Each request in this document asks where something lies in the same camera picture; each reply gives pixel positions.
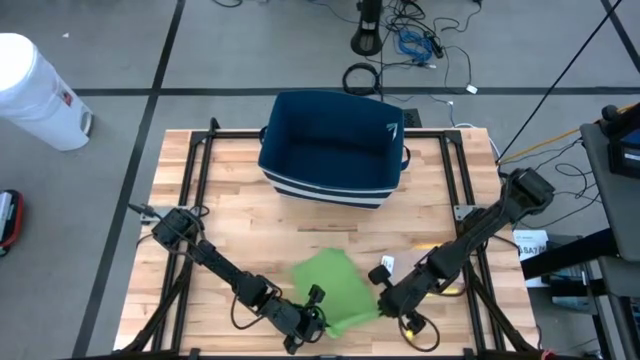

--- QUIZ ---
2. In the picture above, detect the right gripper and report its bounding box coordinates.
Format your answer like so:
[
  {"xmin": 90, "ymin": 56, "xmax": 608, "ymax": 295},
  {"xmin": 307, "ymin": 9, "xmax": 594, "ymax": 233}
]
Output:
[{"xmin": 368, "ymin": 264, "xmax": 431, "ymax": 342}]

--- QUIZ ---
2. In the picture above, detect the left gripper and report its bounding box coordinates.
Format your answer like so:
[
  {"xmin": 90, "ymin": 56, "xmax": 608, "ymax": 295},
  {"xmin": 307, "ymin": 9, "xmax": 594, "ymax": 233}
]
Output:
[{"xmin": 259, "ymin": 284, "xmax": 327, "ymax": 355}]

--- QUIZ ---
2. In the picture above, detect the green microfibre towel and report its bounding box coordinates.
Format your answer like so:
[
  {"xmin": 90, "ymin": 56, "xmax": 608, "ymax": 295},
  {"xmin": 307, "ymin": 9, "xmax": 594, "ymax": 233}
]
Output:
[{"xmin": 291, "ymin": 247, "xmax": 382, "ymax": 339}]

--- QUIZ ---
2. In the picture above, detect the navy white striped fabric basket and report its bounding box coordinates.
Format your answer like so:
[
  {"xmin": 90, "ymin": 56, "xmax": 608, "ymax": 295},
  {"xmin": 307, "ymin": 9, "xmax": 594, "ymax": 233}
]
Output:
[{"xmin": 257, "ymin": 89, "xmax": 411, "ymax": 210}]

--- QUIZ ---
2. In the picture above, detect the grey equipment cart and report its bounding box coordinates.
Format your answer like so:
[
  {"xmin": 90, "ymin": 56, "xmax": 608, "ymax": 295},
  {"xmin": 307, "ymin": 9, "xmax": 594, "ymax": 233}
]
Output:
[{"xmin": 519, "ymin": 122, "xmax": 640, "ymax": 360}]

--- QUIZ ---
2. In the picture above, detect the black power strip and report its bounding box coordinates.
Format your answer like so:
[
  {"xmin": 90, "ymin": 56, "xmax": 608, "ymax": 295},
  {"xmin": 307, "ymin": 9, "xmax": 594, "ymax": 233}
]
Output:
[{"xmin": 424, "ymin": 32, "xmax": 444, "ymax": 59}]

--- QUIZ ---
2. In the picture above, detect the black stand base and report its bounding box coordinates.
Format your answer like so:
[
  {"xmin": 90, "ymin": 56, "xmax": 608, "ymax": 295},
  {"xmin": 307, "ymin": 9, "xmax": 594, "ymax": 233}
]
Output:
[{"xmin": 349, "ymin": 0, "xmax": 384, "ymax": 57}]

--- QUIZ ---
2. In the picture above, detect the black device on cart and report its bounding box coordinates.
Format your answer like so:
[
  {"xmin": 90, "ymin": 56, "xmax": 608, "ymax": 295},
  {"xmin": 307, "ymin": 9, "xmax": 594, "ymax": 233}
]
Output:
[{"xmin": 599, "ymin": 104, "xmax": 640, "ymax": 180}]

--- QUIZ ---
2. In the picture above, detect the thin black pole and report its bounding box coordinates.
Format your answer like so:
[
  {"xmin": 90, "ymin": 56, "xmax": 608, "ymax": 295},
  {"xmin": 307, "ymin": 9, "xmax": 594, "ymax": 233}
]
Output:
[{"xmin": 497, "ymin": 0, "xmax": 626, "ymax": 164}]

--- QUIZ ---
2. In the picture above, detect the red black case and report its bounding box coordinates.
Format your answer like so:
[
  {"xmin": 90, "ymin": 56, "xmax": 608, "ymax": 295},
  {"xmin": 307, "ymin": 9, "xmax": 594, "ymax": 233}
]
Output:
[{"xmin": 0, "ymin": 189, "xmax": 25, "ymax": 257}]

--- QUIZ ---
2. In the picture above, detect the white trash can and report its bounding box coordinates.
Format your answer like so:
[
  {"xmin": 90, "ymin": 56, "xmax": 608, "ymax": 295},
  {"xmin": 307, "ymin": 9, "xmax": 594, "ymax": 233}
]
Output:
[{"xmin": 0, "ymin": 32, "xmax": 95, "ymax": 152}]

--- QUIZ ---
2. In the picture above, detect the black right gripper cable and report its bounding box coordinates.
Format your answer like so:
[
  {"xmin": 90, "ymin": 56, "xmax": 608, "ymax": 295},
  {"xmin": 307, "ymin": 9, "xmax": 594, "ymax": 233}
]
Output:
[{"xmin": 398, "ymin": 319, "xmax": 442, "ymax": 353}]

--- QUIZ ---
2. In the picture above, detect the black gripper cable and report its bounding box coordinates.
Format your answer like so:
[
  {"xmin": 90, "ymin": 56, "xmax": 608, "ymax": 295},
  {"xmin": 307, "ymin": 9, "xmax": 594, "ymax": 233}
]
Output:
[
  {"xmin": 398, "ymin": 319, "xmax": 442, "ymax": 353},
  {"xmin": 229, "ymin": 292, "xmax": 281, "ymax": 331}
]

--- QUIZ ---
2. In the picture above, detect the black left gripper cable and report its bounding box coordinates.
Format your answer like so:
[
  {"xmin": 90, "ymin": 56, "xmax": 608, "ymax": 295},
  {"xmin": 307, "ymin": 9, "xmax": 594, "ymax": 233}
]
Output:
[{"xmin": 229, "ymin": 292, "xmax": 281, "ymax": 331}]

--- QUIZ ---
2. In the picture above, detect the yellow cable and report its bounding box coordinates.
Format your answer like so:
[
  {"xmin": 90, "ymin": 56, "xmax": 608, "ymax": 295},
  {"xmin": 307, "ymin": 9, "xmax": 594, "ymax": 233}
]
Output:
[{"xmin": 499, "ymin": 102, "xmax": 640, "ymax": 165}]

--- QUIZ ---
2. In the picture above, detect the coiled black cable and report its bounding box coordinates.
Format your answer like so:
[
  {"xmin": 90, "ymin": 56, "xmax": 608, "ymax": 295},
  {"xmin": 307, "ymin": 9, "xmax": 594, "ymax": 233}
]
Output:
[{"xmin": 342, "ymin": 62, "xmax": 381, "ymax": 97}]

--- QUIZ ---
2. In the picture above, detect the blue cable bundle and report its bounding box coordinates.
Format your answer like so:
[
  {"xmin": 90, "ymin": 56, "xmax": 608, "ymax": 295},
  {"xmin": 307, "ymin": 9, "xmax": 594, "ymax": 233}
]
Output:
[{"xmin": 397, "ymin": 29, "xmax": 435, "ymax": 65}]

